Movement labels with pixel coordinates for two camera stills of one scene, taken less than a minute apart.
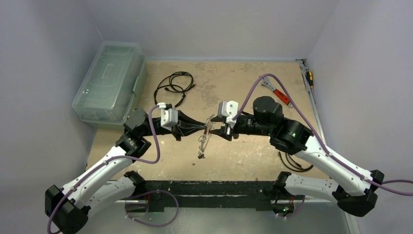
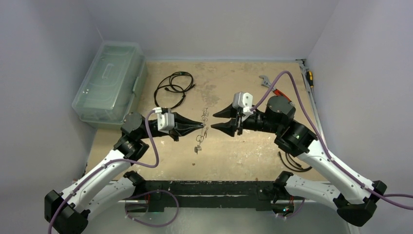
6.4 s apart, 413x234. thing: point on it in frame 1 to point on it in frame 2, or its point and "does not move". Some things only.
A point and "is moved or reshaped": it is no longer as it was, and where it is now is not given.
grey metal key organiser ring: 204,138 is moved or reshaped
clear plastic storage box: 113,85 does not move
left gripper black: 190,126 does not move
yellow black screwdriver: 309,76 does not move
